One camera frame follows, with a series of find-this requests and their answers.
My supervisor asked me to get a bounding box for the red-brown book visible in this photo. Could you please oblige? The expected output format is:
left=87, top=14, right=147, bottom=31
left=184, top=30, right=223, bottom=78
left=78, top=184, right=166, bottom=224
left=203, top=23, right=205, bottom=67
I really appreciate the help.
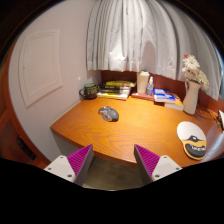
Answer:
left=131, top=91, right=156, bottom=101

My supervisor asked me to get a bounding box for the orange book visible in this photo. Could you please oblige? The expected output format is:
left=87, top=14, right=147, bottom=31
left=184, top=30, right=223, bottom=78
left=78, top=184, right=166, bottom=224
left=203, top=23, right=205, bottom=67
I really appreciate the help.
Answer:
left=163, top=94, right=185, bottom=112

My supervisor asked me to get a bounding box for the white curtain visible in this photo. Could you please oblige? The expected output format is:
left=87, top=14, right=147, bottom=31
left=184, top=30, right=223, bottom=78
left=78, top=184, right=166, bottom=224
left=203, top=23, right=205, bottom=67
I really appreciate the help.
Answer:
left=86, top=0, right=223, bottom=101

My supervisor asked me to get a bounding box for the white tablet device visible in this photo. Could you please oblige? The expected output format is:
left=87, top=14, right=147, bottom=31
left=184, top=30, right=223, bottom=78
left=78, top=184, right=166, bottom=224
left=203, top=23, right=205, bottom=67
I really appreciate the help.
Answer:
left=217, top=109, right=224, bottom=133

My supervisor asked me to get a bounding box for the black cable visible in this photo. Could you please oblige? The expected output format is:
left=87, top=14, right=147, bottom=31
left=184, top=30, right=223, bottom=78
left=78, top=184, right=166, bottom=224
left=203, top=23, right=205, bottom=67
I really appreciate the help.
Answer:
left=196, top=105, right=221, bottom=125

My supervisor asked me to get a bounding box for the round white yellow mouse pad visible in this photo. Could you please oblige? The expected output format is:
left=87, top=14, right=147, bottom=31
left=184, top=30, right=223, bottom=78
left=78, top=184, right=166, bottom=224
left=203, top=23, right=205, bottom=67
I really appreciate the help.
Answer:
left=176, top=121, right=208, bottom=161

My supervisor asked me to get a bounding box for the white yellow book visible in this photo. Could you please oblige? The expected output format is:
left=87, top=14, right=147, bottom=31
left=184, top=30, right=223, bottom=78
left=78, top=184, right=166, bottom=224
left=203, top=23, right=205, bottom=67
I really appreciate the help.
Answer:
left=96, top=91, right=130, bottom=101

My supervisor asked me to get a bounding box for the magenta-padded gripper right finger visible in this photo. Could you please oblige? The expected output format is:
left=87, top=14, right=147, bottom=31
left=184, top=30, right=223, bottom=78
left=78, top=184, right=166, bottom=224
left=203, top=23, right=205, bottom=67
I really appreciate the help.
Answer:
left=133, top=143, right=184, bottom=186

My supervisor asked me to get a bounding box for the clear spray bottle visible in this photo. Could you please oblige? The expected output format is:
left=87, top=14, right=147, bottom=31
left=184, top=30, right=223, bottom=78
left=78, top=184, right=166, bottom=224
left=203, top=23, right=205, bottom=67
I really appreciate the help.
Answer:
left=145, top=76, right=155, bottom=97

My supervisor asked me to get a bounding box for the grey black computer mouse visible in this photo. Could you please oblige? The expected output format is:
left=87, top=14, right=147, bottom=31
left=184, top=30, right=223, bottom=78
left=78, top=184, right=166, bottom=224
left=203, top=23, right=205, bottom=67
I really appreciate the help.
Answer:
left=97, top=105, right=120, bottom=123

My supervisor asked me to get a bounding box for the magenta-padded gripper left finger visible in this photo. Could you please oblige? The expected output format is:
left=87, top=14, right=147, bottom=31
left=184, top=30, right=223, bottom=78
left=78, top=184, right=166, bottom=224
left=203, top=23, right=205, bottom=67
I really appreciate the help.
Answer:
left=43, top=143, right=95, bottom=187

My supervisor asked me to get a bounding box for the black book white edge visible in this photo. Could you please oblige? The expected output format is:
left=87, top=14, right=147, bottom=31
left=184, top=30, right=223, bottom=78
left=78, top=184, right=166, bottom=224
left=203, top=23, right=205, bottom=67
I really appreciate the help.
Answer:
left=98, top=88, right=131, bottom=96
left=99, top=84, right=132, bottom=92

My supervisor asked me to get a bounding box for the white jug vase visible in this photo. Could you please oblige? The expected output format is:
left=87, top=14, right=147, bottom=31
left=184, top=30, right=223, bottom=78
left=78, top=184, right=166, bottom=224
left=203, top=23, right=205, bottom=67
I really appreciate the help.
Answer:
left=182, top=78, right=203, bottom=116

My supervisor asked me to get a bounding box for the blue book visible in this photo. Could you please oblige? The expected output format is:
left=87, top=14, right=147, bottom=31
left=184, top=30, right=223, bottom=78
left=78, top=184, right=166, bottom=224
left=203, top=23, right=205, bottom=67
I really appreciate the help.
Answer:
left=153, top=87, right=177, bottom=104

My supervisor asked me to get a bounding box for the cream tumbler with lid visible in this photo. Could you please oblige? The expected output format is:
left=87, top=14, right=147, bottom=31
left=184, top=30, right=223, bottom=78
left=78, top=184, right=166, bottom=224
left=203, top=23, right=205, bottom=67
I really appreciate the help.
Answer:
left=136, top=70, right=151, bottom=95

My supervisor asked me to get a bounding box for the dark mug green inside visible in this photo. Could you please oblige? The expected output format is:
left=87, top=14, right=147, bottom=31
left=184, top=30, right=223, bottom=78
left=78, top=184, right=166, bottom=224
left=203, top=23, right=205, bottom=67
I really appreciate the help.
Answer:
left=78, top=82, right=99, bottom=100

